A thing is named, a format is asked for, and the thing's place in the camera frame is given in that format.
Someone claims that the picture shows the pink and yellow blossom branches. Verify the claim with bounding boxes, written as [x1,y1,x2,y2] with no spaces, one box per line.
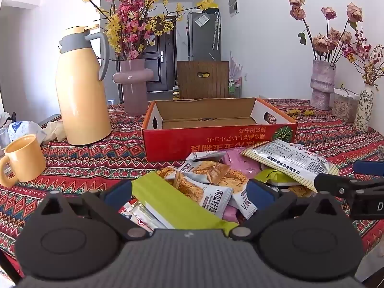
[80,0,215,62]

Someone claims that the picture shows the white plastic bag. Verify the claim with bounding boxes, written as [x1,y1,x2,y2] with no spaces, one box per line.
[8,121,45,144]

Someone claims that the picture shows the small storage rack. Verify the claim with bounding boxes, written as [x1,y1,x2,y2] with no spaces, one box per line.
[228,76,243,98]

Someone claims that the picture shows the green snack packet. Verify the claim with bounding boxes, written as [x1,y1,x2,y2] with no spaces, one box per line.
[132,172,239,231]

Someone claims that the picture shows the cream cloth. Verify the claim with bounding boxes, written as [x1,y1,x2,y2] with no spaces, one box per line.
[42,119,68,142]

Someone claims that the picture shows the dried rose bouquet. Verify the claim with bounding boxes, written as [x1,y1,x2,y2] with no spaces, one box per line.
[287,0,363,65]

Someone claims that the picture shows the red patterned tablecloth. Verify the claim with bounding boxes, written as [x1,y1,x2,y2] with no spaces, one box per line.
[0,97,384,276]

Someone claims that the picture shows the yellow ceramic mug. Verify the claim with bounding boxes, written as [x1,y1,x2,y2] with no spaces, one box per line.
[0,134,47,186]

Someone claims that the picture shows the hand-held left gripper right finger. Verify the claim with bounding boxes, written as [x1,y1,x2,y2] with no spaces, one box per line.
[229,179,350,242]

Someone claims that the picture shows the bundle of stick sachets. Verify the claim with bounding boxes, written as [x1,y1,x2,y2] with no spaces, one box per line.
[120,202,166,232]

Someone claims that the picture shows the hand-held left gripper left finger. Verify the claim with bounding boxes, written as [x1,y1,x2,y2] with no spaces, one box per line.
[38,180,153,240]

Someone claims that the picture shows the tan snack packet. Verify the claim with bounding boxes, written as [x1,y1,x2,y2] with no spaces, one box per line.
[156,166,180,186]

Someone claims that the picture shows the white oat crisp packet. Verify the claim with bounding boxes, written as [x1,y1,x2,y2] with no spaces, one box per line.
[231,186,257,219]
[172,171,234,219]
[180,160,249,195]
[186,151,227,168]

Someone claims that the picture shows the hanging folded umbrella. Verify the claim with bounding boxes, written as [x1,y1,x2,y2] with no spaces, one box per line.
[212,11,221,50]

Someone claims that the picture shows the brown wooden chair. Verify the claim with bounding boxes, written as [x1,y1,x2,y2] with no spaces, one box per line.
[176,60,230,99]

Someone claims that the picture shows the fallen yellow petals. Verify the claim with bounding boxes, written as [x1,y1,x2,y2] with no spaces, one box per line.
[286,109,316,118]

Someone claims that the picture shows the dark entrance door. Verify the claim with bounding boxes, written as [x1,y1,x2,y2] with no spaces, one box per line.
[141,15,177,93]

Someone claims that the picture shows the grey refrigerator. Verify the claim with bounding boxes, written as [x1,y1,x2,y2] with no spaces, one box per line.
[187,9,222,62]

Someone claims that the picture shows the large yellow-bordered snack packet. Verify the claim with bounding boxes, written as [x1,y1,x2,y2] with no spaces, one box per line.
[240,139,340,193]

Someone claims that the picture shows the yellow thermos jug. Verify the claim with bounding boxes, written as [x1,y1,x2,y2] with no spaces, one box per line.
[55,24,112,146]

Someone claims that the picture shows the yellow-green snack packet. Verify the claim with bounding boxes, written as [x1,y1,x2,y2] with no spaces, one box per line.
[255,169,300,186]

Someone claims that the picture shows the slim floral vase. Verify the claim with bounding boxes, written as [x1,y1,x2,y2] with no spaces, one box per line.
[353,84,375,132]

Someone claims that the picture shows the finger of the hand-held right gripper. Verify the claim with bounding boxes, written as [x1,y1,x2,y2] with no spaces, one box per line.
[352,160,384,176]
[313,172,360,200]

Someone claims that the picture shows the red cardboard box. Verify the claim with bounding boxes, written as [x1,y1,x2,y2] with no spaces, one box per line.
[141,97,298,163]

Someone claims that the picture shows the clear jar of wood chips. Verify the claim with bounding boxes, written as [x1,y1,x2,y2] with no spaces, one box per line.
[331,88,360,123]

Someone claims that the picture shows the textured pink ceramic vase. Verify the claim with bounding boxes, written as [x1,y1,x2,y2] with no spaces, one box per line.
[310,59,336,111]

